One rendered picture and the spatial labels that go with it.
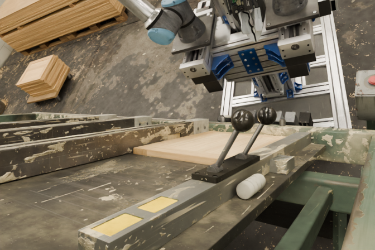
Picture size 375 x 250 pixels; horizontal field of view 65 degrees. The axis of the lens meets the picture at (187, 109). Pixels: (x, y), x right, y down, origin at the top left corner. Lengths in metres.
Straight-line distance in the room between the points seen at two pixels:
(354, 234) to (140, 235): 0.21
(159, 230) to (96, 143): 0.50
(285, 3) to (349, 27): 1.47
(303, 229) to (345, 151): 0.61
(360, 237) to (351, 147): 0.83
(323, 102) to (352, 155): 0.96
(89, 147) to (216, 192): 0.44
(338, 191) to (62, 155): 0.68
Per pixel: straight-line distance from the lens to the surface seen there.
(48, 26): 5.34
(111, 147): 0.88
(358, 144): 1.15
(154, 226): 0.37
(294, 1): 1.38
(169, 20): 1.38
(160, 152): 0.85
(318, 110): 2.05
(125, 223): 0.36
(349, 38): 2.72
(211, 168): 0.51
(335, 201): 0.85
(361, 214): 0.39
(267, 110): 0.58
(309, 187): 0.85
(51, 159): 0.77
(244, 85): 2.33
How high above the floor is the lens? 1.91
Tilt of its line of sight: 45 degrees down
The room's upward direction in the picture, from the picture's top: 40 degrees counter-clockwise
